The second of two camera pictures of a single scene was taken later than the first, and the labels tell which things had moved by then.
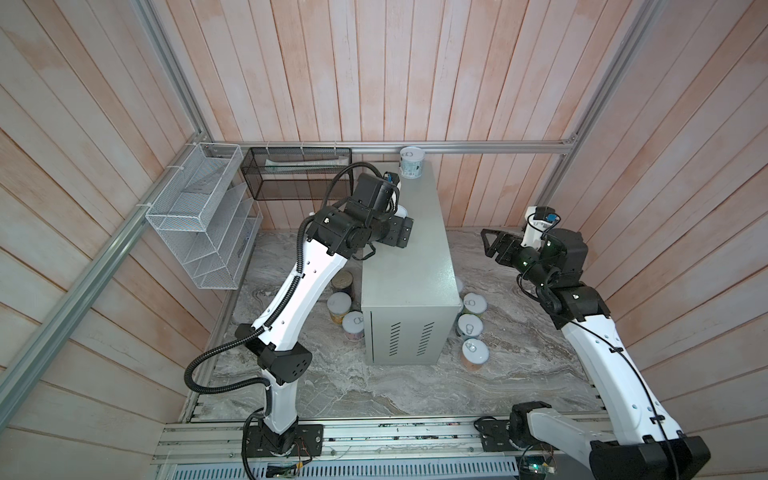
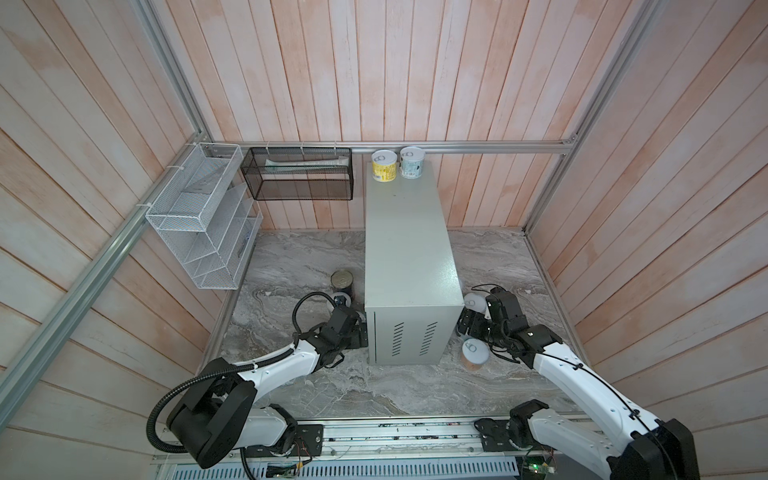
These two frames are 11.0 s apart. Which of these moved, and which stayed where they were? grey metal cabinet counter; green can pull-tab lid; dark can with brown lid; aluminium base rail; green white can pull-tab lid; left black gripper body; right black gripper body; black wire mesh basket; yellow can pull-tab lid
Moved: right black gripper body; left black gripper body; yellow can pull-tab lid
Stayed: grey metal cabinet counter; green white can pull-tab lid; black wire mesh basket; aluminium base rail; dark can with brown lid; green can pull-tab lid
